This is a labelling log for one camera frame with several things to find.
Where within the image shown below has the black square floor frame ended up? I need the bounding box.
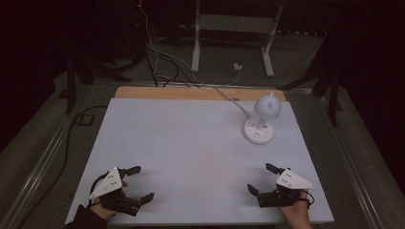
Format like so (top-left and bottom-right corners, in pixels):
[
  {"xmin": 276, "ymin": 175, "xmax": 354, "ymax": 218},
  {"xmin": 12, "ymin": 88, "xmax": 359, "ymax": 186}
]
[{"xmin": 77, "ymin": 113, "xmax": 96, "ymax": 127}]

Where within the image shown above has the long black cable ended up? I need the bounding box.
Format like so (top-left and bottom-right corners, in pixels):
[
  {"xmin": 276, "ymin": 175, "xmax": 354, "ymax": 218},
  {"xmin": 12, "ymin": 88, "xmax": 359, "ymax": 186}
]
[{"xmin": 17, "ymin": 104, "xmax": 110, "ymax": 229}]

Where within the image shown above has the person's left hand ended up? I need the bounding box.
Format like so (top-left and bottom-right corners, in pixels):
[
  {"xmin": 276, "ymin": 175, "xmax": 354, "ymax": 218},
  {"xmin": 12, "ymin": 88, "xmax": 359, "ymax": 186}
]
[{"xmin": 90, "ymin": 180, "xmax": 129, "ymax": 221}]

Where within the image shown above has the white lamp cable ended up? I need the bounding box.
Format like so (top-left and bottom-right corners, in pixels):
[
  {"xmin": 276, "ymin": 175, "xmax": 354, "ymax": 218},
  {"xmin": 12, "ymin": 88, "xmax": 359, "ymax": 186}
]
[{"xmin": 215, "ymin": 87, "xmax": 252, "ymax": 118}]

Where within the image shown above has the person's right hand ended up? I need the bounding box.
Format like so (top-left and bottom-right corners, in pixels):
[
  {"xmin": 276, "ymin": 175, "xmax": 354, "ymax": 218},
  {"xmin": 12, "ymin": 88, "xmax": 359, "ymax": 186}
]
[{"xmin": 278, "ymin": 189, "xmax": 314, "ymax": 229}]

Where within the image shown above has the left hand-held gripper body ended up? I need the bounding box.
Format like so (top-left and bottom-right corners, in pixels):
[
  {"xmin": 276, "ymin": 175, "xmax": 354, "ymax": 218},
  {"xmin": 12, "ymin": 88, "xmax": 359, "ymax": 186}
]
[{"xmin": 89, "ymin": 167, "xmax": 143, "ymax": 218}]

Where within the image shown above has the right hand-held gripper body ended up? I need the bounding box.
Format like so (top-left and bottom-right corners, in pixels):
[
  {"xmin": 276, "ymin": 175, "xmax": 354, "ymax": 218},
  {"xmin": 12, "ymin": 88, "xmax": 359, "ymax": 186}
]
[{"xmin": 256, "ymin": 168, "xmax": 317, "ymax": 209}]

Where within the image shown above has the white desk lamp socket base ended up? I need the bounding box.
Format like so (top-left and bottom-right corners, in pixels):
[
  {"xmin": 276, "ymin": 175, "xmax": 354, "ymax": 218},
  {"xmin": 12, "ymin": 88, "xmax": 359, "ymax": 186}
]
[{"xmin": 243, "ymin": 92, "xmax": 283, "ymax": 146}]

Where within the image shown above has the aluminium rail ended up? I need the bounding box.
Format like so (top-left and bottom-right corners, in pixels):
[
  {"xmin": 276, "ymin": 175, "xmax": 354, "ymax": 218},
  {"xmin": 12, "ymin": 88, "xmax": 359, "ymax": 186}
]
[
  {"xmin": 0, "ymin": 94, "xmax": 94, "ymax": 229},
  {"xmin": 314, "ymin": 94, "xmax": 385, "ymax": 229}
]

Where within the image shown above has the black floor cable bundle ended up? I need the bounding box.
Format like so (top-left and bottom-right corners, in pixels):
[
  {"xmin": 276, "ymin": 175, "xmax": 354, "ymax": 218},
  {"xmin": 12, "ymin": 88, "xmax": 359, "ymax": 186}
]
[{"xmin": 143, "ymin": 47, "xmax": 200, "ymax": 89}]

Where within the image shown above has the thin white floor cable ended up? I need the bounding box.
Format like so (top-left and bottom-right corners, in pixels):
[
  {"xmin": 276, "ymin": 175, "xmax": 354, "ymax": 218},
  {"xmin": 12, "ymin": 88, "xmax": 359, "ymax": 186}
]
[{"xmin": 139, "ymin": 0, "xmax": 243, "ymax": 88}]

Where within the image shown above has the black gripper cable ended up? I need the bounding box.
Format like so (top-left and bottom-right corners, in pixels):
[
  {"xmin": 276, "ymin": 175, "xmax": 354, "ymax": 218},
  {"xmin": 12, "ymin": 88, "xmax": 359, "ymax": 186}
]
[{"xmin": 300, "ymin": 190, "xmax": 316, "ymax": 210}]

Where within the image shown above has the white metal stand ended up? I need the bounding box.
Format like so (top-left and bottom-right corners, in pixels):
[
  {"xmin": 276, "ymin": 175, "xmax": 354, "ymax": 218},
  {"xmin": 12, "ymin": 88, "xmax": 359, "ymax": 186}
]
[{"xmin": 190, "ymin": 0, "xmax": 285, "ymax": 79}]

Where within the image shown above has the black stand leg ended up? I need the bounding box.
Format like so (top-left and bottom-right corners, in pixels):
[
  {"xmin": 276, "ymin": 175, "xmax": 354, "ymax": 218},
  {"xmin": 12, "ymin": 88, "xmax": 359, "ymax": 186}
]
[
  {"xmin": 66, "ymin": 56, "xmax": 78, "ymax": 115},
  {"xmin": 329, "ymin": 68, "xmax": 340, "ymax": 127}
]

